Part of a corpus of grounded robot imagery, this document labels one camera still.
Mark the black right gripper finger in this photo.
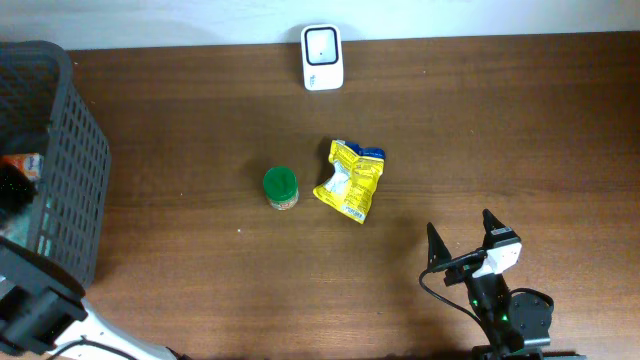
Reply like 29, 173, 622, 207
482, 209, 513, 249
426, 222, 452, 271

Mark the yellow snack bag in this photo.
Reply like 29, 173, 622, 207
313, 139, 386, 224

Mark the green lid jar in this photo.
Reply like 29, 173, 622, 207
263, 166, 299, 210

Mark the orange small carton box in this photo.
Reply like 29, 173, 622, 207
1, 153, 44, 182

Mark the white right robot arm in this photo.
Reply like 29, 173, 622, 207
418, 209, 554, 359

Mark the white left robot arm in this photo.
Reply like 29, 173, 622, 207
1, 238, 182, 360

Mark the white barcode scanner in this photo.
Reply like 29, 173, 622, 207
300, 24, 344, 91

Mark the dark grey plastic basket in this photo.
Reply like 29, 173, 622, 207
1, 41, 112, 287

